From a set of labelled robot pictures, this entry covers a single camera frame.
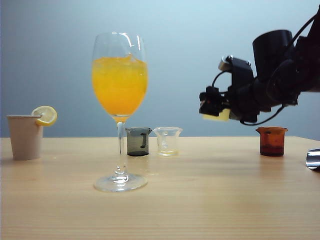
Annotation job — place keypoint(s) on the clear glass measuring cup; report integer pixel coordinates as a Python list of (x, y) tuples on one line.
[(167, 140)]

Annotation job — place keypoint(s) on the beige paper cup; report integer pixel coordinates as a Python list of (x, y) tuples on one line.
[(25, 140)]

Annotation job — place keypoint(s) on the clear beaker with dark mark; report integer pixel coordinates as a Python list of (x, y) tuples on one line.
[(222, 116)]

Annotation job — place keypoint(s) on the shiny metal object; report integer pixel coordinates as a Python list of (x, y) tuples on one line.
[(313, 160)]

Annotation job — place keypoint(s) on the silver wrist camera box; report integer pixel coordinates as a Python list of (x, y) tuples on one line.
[(223, 63)]

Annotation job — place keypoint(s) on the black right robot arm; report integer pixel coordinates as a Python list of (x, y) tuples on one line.
[(275, 55)]

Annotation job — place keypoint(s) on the smoky grey measuring cup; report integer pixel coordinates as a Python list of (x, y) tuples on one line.
[(136, 142)]

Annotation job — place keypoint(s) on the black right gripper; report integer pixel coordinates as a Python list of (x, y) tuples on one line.
[(242, 95)]

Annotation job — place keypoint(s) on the amber measuring cup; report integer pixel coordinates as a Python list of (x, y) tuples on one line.
[(272, 145)]

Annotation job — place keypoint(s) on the wine glass with orange juice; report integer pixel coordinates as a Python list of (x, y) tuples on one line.
[(120, 85)]

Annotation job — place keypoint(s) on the yellow lemon slice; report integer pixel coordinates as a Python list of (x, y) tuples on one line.
[(47, 115)]

